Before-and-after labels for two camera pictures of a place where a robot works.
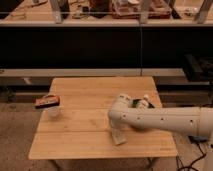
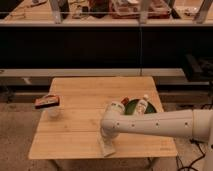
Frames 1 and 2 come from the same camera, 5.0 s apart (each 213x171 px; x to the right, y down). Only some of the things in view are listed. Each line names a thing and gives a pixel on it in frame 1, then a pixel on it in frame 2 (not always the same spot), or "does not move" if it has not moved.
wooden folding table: x=83 y=129 does not move
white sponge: x=119 y=137 → x=108 y=150
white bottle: x=143 y=104 does not move
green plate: x=135 y=103 does not move
